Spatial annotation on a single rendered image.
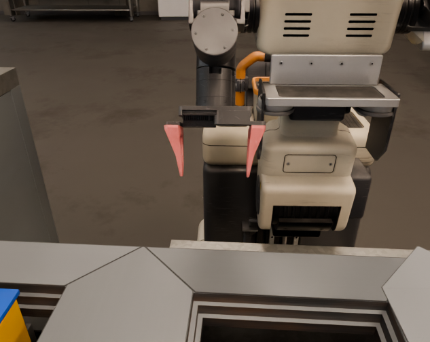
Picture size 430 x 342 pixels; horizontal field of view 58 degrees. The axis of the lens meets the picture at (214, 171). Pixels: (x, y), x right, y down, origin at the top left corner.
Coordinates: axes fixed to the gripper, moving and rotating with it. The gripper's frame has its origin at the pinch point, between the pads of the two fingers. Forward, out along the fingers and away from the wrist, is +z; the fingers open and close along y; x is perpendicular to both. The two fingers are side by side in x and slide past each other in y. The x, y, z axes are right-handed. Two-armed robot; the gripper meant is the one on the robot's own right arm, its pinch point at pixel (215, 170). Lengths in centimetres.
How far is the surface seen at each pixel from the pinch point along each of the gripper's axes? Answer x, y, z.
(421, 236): 144, 104, 38
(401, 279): -1.3, 27.1, 15.2
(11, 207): 30, -47, 10
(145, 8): 885, -194, -354
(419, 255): 3.3, 31.9, 12.8
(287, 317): -3.6, 10.5, 20.3
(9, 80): 29, -47, -18
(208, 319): -3.7, -0.6, 20.6
